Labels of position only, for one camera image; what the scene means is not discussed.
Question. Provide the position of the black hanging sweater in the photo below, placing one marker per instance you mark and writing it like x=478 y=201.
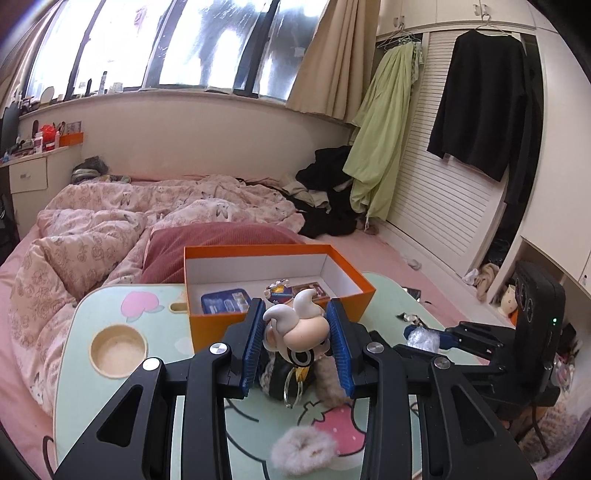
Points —
x=488 y=117

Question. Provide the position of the brown fluffy scrunchie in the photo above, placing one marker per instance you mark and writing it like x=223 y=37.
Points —
x=327 y=386

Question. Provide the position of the cartoon figure keychain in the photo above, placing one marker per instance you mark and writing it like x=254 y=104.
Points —
x=299 y=333

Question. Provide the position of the red desk item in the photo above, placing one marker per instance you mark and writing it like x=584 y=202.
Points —
x=48 y=132

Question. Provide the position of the white fluffy scrunchie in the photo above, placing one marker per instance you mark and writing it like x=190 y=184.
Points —
x=302 y=450

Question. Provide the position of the blue tin box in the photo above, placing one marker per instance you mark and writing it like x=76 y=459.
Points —
x=225 y=302

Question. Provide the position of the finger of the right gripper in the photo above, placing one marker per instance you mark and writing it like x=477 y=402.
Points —
x=428 y=339

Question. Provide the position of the beige curtain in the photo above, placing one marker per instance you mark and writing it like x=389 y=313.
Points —
x=335 y=73

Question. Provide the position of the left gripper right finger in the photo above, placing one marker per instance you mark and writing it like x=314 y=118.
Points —
x=461 y=436

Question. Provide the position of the black fur-trimmed pouch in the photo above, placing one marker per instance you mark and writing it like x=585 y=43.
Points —
x=278 y=378

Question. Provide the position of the pink floral duvet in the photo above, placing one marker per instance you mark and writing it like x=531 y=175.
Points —
x=97 y=233

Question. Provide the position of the white desk with drawers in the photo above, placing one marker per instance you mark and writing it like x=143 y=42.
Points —
x=33 y=181

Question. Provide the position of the green hanging garment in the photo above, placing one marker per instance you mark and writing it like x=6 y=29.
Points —
x=374 y=160

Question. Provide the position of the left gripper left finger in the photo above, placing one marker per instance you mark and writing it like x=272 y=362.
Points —
x=131 y=436

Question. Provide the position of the pile of dark clothes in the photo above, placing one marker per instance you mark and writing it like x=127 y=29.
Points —
x=321 y=192

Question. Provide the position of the orange cardboard box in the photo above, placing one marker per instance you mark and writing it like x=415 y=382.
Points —
x=221 y=280

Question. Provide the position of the small pink card box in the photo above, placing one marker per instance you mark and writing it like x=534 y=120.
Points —
x=283 y=291

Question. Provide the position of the small orange desk box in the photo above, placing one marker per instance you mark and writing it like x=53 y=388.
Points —
x=71 y=139

